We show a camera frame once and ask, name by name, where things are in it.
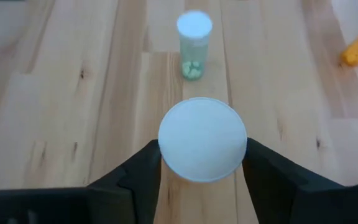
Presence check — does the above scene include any teal medicine bottle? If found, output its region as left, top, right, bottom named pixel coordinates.
left=176, top=11, right=214, bottom=82

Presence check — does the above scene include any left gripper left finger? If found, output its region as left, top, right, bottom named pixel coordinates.
left=85, top=139, right=163, bottom=224

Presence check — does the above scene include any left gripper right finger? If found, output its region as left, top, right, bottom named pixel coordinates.
left=242, top=137, right=347, bottom=224

